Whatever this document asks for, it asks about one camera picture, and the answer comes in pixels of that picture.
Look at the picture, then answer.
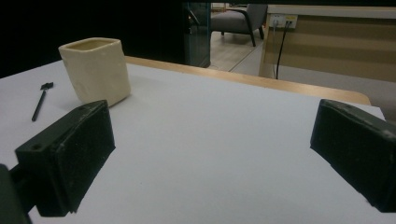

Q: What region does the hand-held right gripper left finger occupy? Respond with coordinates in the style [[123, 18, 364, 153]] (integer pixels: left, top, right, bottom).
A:
[[14, 99, 117, 217]]

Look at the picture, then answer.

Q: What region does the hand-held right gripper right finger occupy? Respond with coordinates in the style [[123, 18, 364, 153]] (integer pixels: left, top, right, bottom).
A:
[[309, 98, 396, 214]]

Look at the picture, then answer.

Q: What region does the cream ceramic square cup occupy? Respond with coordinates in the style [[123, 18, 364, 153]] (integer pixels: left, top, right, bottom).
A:
[[58, 37, 132, 107]]

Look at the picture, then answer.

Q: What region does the white table mat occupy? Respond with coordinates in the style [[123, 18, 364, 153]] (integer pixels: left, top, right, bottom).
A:
[[0, 60, 396, 224]]

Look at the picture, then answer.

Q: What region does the grey armchair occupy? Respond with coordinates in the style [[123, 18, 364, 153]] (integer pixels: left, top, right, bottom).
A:
[[210, 3, 269, 48]]

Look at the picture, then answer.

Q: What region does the dark glass cabinet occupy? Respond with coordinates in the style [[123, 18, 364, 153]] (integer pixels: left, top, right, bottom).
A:
[[182, 2, 212, 68]]

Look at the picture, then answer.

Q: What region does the black power cable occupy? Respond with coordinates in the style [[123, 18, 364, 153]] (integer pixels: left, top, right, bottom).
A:
[[275, 20, 291, 80]]

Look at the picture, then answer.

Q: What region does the white wall socket strip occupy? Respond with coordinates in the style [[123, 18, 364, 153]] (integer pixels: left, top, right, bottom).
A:
[[269, 14, 299, 29]]

